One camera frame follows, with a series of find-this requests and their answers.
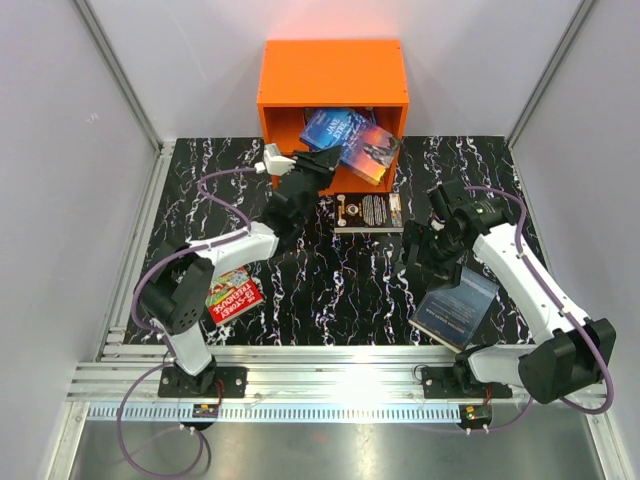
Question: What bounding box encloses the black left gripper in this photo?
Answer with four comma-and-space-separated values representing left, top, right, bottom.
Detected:
285, 144, 339, 225

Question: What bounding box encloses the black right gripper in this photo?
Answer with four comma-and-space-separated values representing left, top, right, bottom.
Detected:
391, 219, 467, 293

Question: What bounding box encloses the Jane Eyre book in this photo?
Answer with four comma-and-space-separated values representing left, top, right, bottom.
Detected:
299, 108, 400, 185

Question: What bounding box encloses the black book with white text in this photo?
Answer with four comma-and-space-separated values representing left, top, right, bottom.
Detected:
334, 192, 404, 234

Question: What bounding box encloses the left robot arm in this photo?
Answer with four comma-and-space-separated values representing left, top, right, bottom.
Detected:
130, 144, 342, 397

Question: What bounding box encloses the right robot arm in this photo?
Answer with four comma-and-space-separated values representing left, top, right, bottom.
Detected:
398, 181, 616, 415

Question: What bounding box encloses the dark blue book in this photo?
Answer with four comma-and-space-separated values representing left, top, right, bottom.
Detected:
409, 267, 499, 353

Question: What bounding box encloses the orange wooden shelf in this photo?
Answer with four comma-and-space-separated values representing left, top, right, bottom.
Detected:
255, 39, 412, 197

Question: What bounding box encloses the red Treehouse book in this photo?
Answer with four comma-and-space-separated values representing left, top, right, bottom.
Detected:
205, 267, 264, 326

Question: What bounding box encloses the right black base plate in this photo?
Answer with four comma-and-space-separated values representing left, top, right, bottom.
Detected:
414, 365, 513, 400

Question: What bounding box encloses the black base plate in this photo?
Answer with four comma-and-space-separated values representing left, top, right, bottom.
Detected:
414, 365, 513, 400
157, 366, 249, 399

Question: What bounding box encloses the aluminium rail frame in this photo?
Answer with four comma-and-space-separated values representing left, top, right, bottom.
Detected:
44, 0, 640, 480

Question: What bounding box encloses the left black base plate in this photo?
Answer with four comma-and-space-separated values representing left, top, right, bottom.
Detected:
157, 366, 249, 399

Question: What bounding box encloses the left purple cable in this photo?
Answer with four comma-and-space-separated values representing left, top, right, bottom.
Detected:
115, 167, 261, 476

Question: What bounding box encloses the slotted cable duct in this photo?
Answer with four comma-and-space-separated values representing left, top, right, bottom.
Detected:
88, 402, 491, 424

